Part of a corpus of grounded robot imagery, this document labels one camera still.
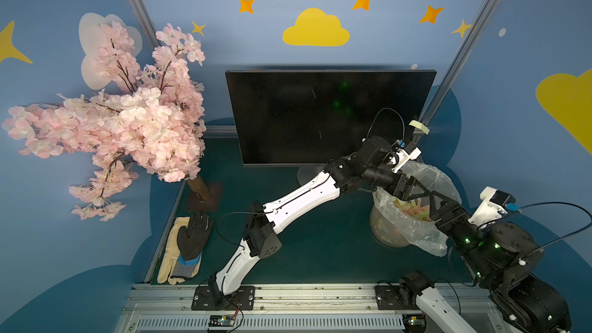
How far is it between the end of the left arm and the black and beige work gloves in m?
0.67

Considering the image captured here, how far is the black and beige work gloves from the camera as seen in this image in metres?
0.80

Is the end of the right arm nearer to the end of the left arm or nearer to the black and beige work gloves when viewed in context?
the end of the left arm

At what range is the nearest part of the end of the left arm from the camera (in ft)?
1.89
